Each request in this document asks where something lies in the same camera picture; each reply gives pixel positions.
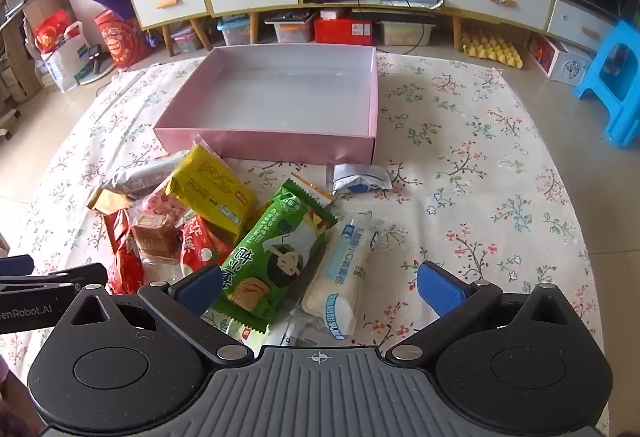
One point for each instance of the blue plastic stool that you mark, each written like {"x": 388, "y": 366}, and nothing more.
{"x": 625, "y": 117}

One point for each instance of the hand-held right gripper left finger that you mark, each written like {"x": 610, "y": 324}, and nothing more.
{"x": 200, "y": 288}

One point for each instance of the cluttered shelf rack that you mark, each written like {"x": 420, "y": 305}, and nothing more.
{"x": 22, "y": 7}

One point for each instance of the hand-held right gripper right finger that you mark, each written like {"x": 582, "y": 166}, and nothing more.
{"x": 440, "y": 288}

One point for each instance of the yellow snack packet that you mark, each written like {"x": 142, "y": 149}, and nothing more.
{"x": 210, "y": 187}

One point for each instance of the white printed carton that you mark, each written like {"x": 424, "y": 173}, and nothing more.
{"x": 570, "y": 64}

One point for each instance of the green snack packet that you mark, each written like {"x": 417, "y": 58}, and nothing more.
{"x": 270, "y": 247}

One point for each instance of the black phone stand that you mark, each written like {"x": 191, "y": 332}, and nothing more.
{"x": 95, "y": 62}

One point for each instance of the small silver blue packet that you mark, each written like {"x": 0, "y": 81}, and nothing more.
{"x": 357, "y": 179}

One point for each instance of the clear plastic storage box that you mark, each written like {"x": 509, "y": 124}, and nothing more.
{"x": 289, "y": 28}
{"x": 187, "y": 39}
{"x": 404, "y": 33}

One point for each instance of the pink cardboard box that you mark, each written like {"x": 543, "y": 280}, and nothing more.
{"x": 280, "y": 87}

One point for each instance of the white bread packet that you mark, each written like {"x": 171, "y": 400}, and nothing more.
{"x": 340, "y": 267}

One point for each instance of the silver grey snack packet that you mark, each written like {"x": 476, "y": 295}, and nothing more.
{"x": 140, "y": 174}

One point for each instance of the red apple print packet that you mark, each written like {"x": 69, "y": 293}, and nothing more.
{"x": 200, "y": 247}
{"x": 127, "y": 272}

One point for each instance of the blue lid storage box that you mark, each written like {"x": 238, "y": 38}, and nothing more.
{"x": 233, "y": 31}

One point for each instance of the red gift bag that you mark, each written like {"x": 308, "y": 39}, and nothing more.
{"x": 52, "y": 32}

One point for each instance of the red box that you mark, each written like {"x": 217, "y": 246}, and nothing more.
{"x": 342, "y": 31}

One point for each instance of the floral cloth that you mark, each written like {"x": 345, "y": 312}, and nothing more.
{"x": 475, "y": 167}

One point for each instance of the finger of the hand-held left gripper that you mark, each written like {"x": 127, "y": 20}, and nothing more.
{"x": 15, "y": 263}
{"x": 75, "y": 277}

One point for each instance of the pink crispy bar packet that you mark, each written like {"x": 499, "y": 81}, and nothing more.
{"x": 160, "y": 204}

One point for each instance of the red printed bag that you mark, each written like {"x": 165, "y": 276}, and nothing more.
{"x": 117, "y": 42}

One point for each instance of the white shopping bag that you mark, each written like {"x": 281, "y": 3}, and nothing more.
{"x": 65, "y": 67}

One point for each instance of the clear brown biscuit packet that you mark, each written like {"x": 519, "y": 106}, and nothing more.
{"x": 155, "y": 234}

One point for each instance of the brown gold snack packet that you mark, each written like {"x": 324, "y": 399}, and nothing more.
{"x": 107, "y": 201}

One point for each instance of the yellow egg tray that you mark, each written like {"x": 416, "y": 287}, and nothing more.
{"x": 492, "y": 48}

